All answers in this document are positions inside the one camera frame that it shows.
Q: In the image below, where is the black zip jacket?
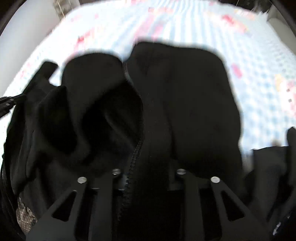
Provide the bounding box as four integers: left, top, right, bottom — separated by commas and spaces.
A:
1, 42, 244, 240

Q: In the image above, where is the navy black garment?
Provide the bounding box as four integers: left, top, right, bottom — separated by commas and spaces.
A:
245, 128, 295, 240

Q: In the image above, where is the checkered floral bed sheet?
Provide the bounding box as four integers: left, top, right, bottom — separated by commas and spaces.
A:
5, 1, 295, 169

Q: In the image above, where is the white wall shelf rack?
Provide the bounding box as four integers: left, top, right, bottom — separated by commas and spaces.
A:
53, 0, 72, 19

